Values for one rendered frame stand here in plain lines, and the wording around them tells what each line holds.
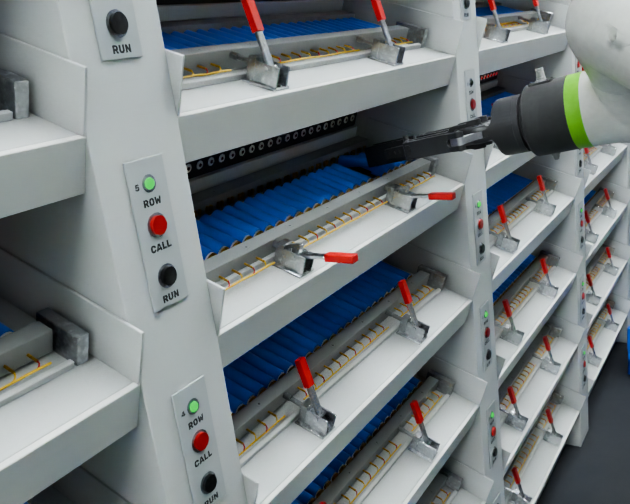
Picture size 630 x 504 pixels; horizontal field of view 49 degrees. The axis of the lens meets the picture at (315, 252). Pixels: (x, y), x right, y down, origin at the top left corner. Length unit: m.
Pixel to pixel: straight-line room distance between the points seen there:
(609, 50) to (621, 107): 0.11
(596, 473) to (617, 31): 1.44
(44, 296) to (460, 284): 0.74
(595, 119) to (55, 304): 0.62
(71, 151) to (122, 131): 0.05
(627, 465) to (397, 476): 1.06
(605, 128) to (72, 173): 0.60
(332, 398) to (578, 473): 1.21
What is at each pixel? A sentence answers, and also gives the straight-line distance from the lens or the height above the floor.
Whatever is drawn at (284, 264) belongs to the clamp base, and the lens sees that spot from 0.76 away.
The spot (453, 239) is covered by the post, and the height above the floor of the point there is 0.81.
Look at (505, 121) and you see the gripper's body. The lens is 0.92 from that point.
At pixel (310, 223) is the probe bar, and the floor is 0.94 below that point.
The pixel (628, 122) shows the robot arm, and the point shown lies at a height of 1.01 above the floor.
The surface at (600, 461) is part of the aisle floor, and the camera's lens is 2.06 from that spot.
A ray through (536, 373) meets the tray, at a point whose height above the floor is 0.33.
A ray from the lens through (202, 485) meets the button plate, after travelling 0.66.
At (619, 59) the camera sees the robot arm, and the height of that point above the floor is 1.09.
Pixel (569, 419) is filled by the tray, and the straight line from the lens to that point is 2.00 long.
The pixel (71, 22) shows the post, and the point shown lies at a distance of 0.54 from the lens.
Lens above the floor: 1.14
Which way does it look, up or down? 16 degrees down
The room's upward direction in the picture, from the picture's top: 8 degrees counter-clockwise
